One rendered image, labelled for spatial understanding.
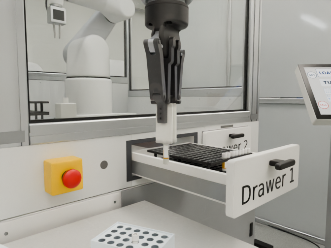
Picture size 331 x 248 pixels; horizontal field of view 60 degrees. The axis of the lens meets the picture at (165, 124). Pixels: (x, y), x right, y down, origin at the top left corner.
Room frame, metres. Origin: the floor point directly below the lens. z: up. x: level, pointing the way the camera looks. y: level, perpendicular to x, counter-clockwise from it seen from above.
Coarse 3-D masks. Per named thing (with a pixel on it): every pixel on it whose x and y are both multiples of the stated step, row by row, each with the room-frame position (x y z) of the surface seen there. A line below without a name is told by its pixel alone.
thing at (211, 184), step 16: (176, 144) 0.92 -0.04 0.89; (144, 160) 0.74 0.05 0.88; (160, 160) 0.69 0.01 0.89; (144, 176) 0.73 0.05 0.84; (160, 176) 0.69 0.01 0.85; (176, 176) 0.65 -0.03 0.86; (192, 176) 0.61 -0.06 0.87; (208, 176) 0.58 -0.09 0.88; (224, 176) 0.55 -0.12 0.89; (192, 192) 0.61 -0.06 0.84; (208, 192) 0.58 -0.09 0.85; (224, 192) 0.55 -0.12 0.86
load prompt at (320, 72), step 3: (315, 69) 1.31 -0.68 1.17; (318, 69) 1.31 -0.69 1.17; (321, 69) 1.31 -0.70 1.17; (324, 69) 1.31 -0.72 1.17; (327, 69) 1.31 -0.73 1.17; (330, 69) 1.31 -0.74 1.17; (318, 72) 1.30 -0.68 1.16; (321, 72) 1.30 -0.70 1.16; (324, 72) 1.30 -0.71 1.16; (327, 72) 1.30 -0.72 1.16; (330, 72) 1.30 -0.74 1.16; (318, 75) 1.29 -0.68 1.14; (321, 75) 1.29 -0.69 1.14; (324, 75) 1.28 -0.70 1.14; (327, 75) 1.28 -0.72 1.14; (330, 75) 1.28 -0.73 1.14
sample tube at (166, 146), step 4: (164, 144) 0.51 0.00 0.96; (168, 144) 0.51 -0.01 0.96; (164, 148) 0.50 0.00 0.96; (168, 148) 0.50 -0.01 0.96; (164, 152) 0.50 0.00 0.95; (168, 152) 0.50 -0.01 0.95; (164, 156) 0.50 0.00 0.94; (168, 156) 0.50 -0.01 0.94; (164, 160) 0.50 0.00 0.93; (168, 160) 0.50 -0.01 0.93
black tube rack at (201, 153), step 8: (184, 144) 0.88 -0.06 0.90; (192, 144) 0.88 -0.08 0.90; (152, 152) 0.77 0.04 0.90; (160, 152) 0.75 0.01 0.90; (176, 152) 0.76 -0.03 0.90; (184, 152) 0.75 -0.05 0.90; (192, 152) 0.75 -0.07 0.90; (200, 152) 0.76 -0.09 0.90; (208, 152) 0.76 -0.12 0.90; (216, 152) 0.75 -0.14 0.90; (224, 152) 0.75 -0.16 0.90; (176, 160) 0.78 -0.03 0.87; (184, 160) 0.78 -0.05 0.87; (192, 160) 0.67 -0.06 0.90; (200, 160) 0.65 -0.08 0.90; (208, 160) 0.65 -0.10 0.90; (208, 168) 0.65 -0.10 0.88; (216, 168) 0.69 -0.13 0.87
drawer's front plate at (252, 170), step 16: (240, 160) 0.53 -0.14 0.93; (256, 160) 0.57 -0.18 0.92; (240, 176) 0.53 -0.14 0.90; (256, 176) 0.57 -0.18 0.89; (272, 176) 0.62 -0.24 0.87; (288, 176) 0.67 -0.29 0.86; (240, 192) 0.53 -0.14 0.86; (256, 192) 0.57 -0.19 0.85; (272, 192) 0.62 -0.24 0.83; (240, 208) 0.53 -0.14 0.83
